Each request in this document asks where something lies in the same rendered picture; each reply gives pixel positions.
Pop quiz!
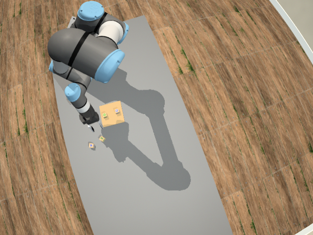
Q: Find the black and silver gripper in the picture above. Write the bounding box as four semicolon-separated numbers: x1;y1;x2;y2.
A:
76;100;104;132

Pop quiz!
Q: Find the light orange mat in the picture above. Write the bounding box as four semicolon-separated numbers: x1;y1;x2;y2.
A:
99;101;125;127

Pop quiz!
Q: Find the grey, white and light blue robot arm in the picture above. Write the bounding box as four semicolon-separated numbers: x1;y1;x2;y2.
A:
47;1;129;109

